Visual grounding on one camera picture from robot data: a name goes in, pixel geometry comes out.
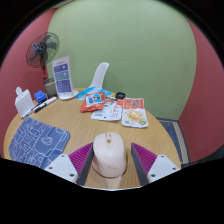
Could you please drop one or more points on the small blue box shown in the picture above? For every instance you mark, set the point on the small blue box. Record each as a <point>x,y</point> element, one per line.
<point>40,96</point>

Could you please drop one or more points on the white tissue box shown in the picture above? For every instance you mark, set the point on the white tissue box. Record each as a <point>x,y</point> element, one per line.
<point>24,104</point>

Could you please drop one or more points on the blue patterned mouse pad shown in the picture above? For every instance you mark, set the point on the blue patterned mouse pad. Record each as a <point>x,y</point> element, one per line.
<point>36,141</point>

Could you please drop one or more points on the white plastic chair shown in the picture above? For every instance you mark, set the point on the white plastic chair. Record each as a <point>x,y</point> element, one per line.
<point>100,75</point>

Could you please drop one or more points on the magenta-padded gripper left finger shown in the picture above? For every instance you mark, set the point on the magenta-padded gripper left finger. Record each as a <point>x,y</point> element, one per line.
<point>65,166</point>

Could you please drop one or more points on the small black round object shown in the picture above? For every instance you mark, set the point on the small black round object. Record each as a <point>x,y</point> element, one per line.
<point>120,95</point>

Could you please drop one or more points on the red snack packet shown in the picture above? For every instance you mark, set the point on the red snack packet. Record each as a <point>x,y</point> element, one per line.
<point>92,101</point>

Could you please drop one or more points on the pink computer mouse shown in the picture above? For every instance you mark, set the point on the pink computer mouse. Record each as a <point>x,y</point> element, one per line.
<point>109,153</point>

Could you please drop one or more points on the white marker red cap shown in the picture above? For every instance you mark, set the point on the white marker red cap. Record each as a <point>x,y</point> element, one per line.
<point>30,111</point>

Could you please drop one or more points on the black standing fan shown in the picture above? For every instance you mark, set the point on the black standing fan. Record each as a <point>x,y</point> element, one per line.
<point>41,48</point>

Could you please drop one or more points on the blue snack packet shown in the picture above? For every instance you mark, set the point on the blue snack packet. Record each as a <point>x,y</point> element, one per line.
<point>85,93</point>

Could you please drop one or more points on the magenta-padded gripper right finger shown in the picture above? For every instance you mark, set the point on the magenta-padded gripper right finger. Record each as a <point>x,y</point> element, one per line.
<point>161,166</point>

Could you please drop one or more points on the orange and white snack packet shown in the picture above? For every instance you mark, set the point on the orange and white snack packet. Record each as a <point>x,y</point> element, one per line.
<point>134,113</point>

